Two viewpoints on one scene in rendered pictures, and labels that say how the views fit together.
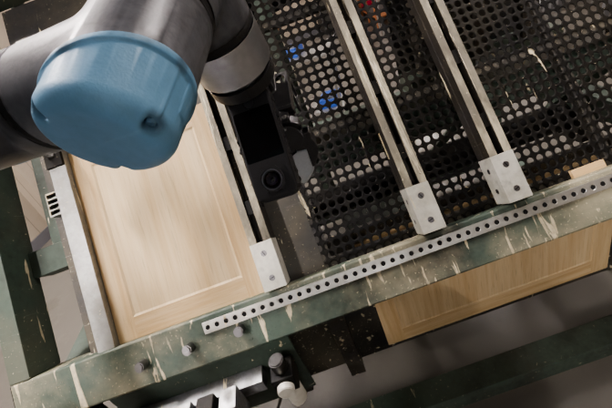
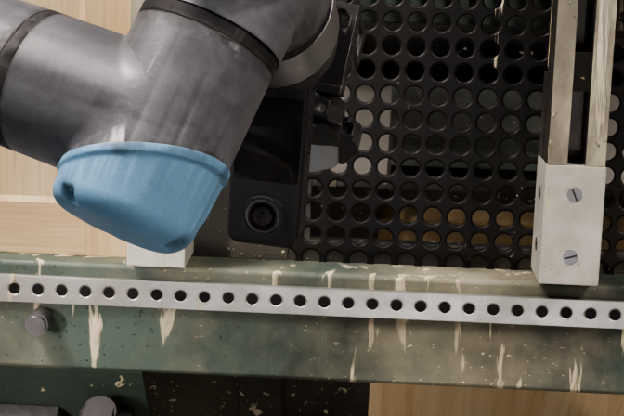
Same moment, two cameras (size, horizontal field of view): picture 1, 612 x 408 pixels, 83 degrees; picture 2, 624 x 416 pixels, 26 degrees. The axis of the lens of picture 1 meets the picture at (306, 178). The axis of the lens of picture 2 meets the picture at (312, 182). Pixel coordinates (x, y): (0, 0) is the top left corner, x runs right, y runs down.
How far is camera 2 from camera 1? 0.52 m
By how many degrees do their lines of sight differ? 18
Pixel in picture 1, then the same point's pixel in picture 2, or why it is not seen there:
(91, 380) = not seen: outside the picture
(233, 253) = not seen: hidden behind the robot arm
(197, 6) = (263, 82)
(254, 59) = (308, 65)
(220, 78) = not seen: hidden behind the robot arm
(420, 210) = (556, 228)
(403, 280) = (449, 359)
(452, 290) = (575, 401)
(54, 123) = (81, 209)
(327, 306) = (256, 346)
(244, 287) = (80, 228)
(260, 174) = (248, 202)
